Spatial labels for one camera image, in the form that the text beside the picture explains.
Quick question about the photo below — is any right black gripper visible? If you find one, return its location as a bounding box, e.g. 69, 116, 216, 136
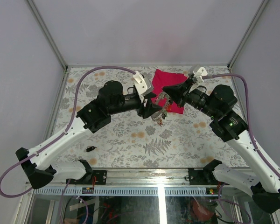
163, 77, 219, 119

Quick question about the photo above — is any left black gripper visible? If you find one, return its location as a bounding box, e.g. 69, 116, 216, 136
109, 92, 163, 118

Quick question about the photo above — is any round metal key ring disc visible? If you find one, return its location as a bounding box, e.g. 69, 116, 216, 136
151, 91, 173, 126

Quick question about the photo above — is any small black key fob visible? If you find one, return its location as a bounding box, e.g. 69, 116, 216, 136
85, 146, 96, 152

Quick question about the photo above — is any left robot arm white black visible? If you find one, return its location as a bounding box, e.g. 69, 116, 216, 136
16, 81, 161, 189

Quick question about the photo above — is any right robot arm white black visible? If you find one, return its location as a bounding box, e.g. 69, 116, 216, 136
163, 78, 280, 214

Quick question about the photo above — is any red folded cloth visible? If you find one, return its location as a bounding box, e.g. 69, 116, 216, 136
152, 69, 187, 104

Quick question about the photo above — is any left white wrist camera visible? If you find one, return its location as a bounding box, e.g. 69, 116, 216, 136
133, 71, 154, 103

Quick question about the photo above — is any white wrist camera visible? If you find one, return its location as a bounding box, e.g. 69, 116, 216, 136
188, 65, 208, 90
133, 71, 154, 103

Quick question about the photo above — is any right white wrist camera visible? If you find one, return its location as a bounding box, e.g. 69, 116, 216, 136
188, 65, 208, 90

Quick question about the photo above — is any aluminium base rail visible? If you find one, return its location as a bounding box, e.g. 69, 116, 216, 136
91, 168, 215, 187

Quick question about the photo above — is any right aluminium frame post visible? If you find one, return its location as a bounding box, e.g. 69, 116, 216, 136
227, 0, 271, 70

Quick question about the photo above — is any aluminium frame post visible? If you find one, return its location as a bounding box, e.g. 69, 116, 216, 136
26, 0, 69, 70
227, 0, 271, 70

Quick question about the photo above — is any perforated cable duct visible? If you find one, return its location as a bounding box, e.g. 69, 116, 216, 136
35, 187, 207, 196

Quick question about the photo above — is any left aluminium frame post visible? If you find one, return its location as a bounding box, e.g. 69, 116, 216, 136
26, 0, 69, 70

